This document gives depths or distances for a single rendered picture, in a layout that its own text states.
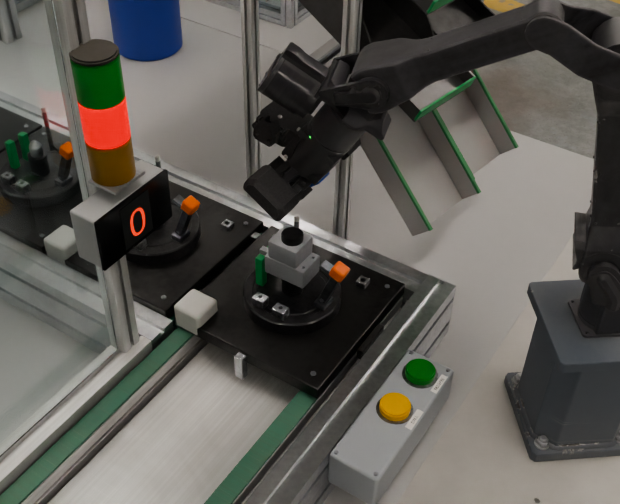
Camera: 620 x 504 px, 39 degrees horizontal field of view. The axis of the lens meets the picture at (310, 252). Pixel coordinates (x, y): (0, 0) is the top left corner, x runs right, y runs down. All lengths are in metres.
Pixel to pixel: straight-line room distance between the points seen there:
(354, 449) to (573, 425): 0.30
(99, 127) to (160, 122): 0.88
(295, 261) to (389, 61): 0.34
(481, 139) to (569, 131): 2.00
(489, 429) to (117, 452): 0.51
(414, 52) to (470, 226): 0.68
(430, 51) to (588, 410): 0.53
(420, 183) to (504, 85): 2.37
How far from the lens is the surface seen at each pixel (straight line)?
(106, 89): 0.93
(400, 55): 0.95
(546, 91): 3.74
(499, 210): 1.63
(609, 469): 1.28
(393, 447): 1.11
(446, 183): 1.42
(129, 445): 1.18
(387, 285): 1.29
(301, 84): 0.98
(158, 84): 1.96
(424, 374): 1.17
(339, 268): 1.16
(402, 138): 1.38
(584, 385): 1.17
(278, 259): 1.19
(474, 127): 1.52
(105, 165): 0.98
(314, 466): 1.09
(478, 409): 1.30
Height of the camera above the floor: 1.86
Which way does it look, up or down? 42 degrees down
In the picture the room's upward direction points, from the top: 1 degrees clockwise
